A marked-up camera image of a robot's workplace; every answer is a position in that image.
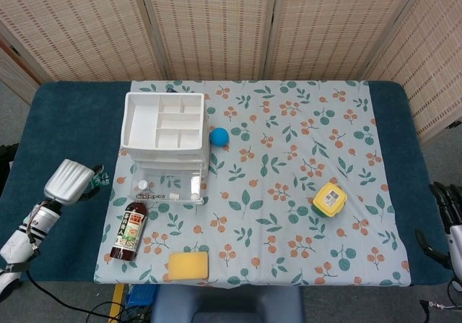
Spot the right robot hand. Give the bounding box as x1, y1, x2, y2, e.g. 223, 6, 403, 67
414, 181, 462, 270

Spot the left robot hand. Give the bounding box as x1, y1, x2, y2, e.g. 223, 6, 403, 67
43, 158, 106, 207

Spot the clear drawer with bead chain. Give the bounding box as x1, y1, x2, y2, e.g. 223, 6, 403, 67
128, 163, 207, 204

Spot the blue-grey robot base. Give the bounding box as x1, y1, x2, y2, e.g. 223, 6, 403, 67
150, 285, 306, 323

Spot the white plastic drawer organizer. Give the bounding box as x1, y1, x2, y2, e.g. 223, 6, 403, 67
120, 91, 211, 174

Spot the teal table cover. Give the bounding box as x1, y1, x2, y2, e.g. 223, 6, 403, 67
0, 80, 456, 290

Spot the brown tea bottle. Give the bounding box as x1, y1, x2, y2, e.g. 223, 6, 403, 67
109, 200, 149, 262

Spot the green container yellow lid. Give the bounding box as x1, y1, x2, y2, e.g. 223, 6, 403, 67
311, 182, 348, 218

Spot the blue plastic crate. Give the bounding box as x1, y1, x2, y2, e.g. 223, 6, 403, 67
126, 283, 160, 308

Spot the yellow sponge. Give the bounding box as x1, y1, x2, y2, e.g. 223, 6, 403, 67
168, 251, 210, 280

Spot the blue ball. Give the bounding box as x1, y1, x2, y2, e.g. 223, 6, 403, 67
209, 126, 230, 147

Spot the floral tablecloth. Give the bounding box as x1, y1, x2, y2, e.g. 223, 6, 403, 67
92, 79, 412, 288

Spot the bamboo folding screen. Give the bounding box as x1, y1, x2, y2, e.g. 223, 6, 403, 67
0, 0, 462, 147

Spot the cable with metal connector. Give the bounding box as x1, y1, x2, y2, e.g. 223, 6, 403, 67
420, 299, 462, 311

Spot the black floor cable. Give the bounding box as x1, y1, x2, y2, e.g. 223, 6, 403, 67
23, 275, 152, 323

